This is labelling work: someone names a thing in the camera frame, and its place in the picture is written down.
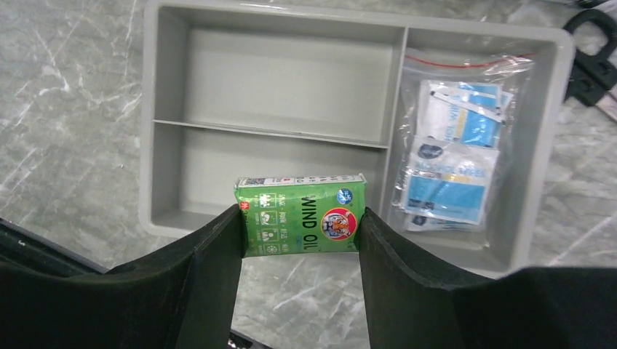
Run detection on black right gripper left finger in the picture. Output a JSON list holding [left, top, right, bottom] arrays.
[[0, 204, 247, 349]]

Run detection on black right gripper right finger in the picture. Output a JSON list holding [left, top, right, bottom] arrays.
[[357, 209, 616, 348]]

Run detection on alcohol wipes zip bag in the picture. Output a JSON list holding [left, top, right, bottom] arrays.
[[391, 47, 535, 233]]

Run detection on green wind oil box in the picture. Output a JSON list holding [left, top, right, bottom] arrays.
[[234, 174, 367, 257]]

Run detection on black handled scissors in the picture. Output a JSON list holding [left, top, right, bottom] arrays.
[[562, 9, 616, 121]]

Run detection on grey plastic divided tray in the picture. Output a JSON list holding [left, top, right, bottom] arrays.
[[138, 1, 575, 277]]

